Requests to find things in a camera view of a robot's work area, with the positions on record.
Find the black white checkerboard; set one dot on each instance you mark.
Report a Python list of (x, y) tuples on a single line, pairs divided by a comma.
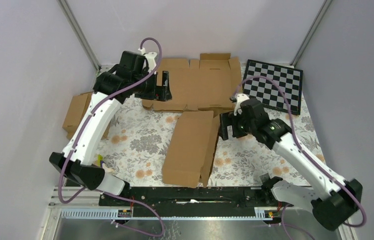
[(289, 79)]

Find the brown cardboard box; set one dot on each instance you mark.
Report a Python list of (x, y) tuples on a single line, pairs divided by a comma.
[(77, 108), (190, 155)]

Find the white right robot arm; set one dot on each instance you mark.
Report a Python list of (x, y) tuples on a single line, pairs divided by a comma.
[(332, 199)]

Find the brown flat cardboard sheet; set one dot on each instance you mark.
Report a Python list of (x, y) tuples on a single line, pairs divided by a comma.
[(204, 84)]

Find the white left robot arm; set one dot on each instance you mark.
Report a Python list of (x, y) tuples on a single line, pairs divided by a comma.
[(135, 74)]

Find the folded brown cardboard box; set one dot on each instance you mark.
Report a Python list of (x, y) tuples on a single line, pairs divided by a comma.
[(77, 108)]

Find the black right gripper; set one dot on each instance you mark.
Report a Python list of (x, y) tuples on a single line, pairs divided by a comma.
[(227, 119)]

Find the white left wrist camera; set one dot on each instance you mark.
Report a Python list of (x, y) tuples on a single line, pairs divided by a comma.
[(150, 61)]

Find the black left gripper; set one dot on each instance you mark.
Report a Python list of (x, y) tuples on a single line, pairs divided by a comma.
[(160, 93)]

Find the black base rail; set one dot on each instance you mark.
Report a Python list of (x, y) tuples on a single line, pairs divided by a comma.
[(202, 203)]

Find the floral patterned table mat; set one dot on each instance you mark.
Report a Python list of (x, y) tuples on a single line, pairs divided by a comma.
[(137, 143)]

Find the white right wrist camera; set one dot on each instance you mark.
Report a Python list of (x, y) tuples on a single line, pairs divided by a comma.
[(238, 99)]

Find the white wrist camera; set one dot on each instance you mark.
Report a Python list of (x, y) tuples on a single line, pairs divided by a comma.
[(150, 61), (238, 99)]

